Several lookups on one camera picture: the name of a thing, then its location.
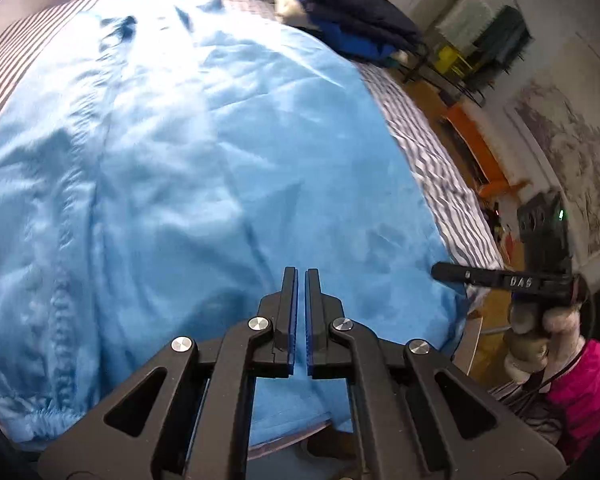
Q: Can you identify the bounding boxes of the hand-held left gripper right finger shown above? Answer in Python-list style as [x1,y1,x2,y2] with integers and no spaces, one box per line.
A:
[305,268,567,480]

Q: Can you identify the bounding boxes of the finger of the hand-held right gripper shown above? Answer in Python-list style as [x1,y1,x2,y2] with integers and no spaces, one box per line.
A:
[431,261,505,290]

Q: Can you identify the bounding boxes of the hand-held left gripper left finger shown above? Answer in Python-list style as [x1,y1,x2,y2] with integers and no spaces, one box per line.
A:
[37,266,299,480]

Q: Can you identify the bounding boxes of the light blue jacket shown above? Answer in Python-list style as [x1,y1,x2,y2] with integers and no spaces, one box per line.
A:
[0,0,473,453]

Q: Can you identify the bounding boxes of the person's right forearm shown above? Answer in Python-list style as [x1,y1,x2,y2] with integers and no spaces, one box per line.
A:
[547,340,600,461]

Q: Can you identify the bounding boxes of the black metal clothes rack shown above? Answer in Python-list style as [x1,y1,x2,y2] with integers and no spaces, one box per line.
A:
[400,5,536,107]

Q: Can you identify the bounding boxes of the dark hanging clothes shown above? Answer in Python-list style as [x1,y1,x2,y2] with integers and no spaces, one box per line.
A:
[472,5,533,91]

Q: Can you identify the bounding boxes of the stack of dark folded clothes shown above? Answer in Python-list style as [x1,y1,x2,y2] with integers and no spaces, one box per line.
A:
[275,0,423,47]

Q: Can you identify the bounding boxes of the person's right hand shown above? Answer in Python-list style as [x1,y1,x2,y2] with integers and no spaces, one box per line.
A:
[505,302,581,386]

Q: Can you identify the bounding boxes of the orange bench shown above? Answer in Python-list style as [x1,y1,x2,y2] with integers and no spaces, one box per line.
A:
[442,102,531,198]

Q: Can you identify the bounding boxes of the bed with striped sheet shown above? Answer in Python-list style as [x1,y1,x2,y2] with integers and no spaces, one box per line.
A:
[0,0,506,461]

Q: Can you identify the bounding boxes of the yellow box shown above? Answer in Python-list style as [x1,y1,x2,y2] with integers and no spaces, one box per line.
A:
[432,45,471,78]

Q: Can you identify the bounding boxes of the striped hanging towel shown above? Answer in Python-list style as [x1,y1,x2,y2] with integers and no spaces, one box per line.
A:
[435,0,493,41]

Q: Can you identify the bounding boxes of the folded royal blue garment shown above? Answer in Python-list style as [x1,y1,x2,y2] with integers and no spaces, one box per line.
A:
[282,0,398,64]

